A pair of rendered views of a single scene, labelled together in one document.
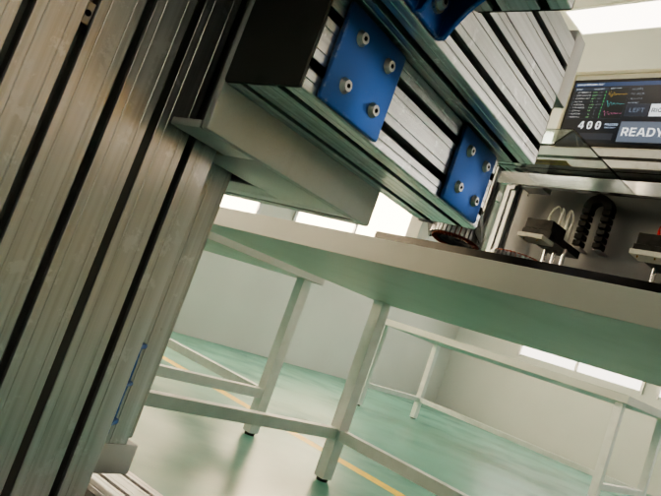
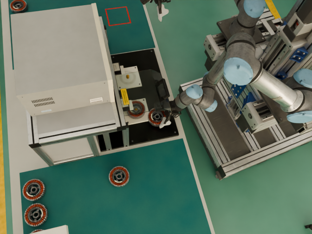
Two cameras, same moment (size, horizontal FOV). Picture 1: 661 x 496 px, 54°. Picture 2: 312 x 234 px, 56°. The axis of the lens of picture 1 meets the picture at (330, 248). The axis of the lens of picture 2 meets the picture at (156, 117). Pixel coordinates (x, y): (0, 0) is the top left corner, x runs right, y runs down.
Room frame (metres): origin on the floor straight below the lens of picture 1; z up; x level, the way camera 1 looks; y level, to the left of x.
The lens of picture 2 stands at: (2.01, -0.01, 2.39)
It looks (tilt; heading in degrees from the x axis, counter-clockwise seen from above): 65 degrees down; 199
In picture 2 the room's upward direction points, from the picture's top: 11 degrees clockwise
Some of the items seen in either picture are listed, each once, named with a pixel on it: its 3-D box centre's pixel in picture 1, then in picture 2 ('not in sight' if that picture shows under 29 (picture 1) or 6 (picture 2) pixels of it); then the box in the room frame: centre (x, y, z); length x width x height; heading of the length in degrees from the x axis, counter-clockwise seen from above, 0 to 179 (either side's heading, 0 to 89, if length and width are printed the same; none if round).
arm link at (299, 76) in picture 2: not in sight; (302, 84); (0.97, 0.35, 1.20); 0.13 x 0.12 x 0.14; 15
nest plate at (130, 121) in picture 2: not in sight; (135, 111); (1.34, -0.37, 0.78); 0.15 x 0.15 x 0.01; 43
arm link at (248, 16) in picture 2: not in sight; (251, 9); (0.65, -0.05, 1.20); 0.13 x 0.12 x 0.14; 43
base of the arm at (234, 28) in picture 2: not in sight; (244, 24); (0.66, -0.04, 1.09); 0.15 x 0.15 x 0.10
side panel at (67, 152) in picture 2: not in sight; (68, 149); (1.76, -0.53, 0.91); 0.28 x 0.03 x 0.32; 133
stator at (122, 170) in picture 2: not in sight; (119, 176); (1.73, -0.25, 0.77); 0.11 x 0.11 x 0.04
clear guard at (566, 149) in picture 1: (538, 161); (136, 94); (1.36, -0.36, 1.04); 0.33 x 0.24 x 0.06; 133
